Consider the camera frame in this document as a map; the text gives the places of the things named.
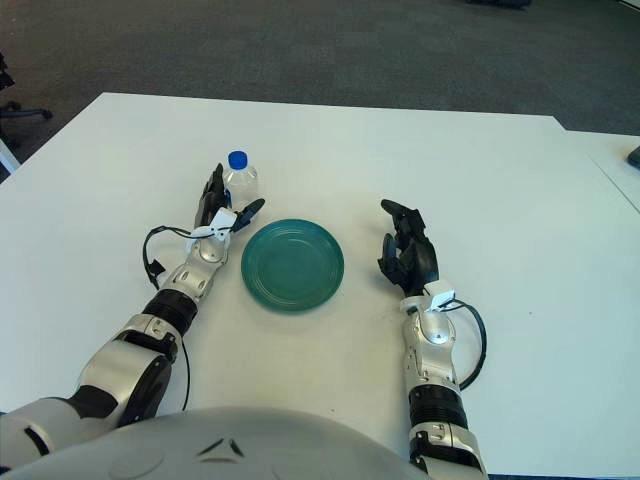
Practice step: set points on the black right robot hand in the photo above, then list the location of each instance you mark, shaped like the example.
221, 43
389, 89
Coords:
420, 260

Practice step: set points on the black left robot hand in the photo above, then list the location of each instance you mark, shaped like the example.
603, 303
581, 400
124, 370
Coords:
211, 195

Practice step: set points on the clear bottle with blue cap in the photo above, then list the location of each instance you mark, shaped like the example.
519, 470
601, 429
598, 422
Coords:
242, 185

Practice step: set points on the teal round plate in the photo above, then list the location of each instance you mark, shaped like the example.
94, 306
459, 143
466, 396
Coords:
292, 267

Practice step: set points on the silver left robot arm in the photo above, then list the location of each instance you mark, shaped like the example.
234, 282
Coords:
192, 277

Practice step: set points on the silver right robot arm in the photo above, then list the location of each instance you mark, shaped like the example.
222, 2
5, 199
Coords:
435, 360

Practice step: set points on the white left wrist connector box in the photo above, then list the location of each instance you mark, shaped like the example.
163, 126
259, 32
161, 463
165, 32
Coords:
222, 220

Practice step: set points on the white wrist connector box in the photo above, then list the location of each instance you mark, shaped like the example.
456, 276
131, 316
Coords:
222, 220
440, 292

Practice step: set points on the white right wrist connector box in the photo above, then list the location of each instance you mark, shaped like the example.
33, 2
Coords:
440, 292

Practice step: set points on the black office chair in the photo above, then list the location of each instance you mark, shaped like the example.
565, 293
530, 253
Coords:
27, 112

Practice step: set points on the white desk leg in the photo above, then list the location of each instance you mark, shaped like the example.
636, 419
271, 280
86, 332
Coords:
6, 152

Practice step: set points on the grey robot torso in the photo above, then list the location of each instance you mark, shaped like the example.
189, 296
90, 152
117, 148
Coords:
210, 445

